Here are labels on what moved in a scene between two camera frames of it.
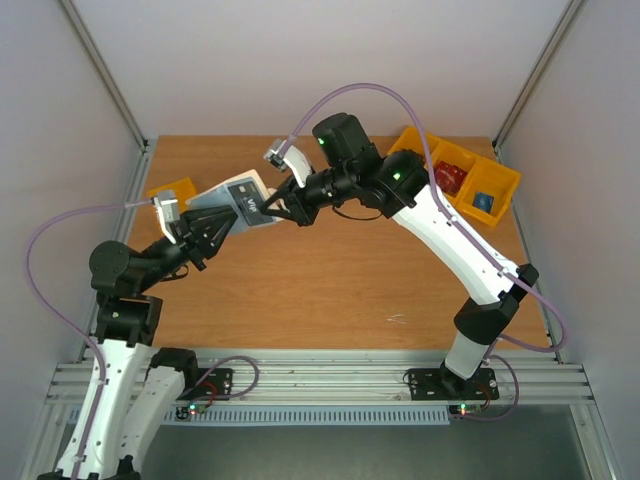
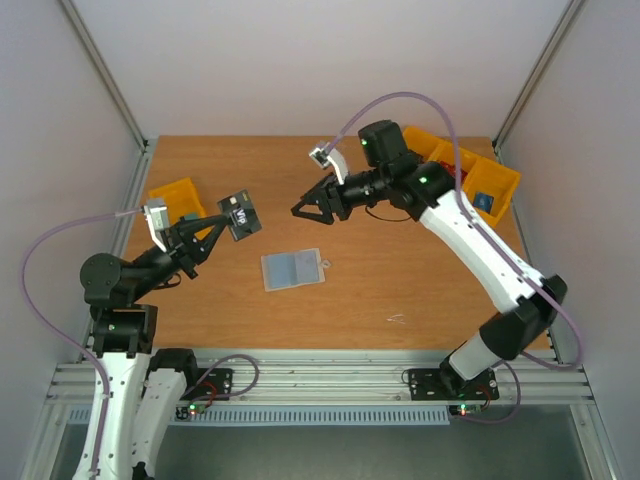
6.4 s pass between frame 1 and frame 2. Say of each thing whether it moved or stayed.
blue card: stayed
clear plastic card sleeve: moved
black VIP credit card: moved
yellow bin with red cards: stayed
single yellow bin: stayed
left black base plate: stayed
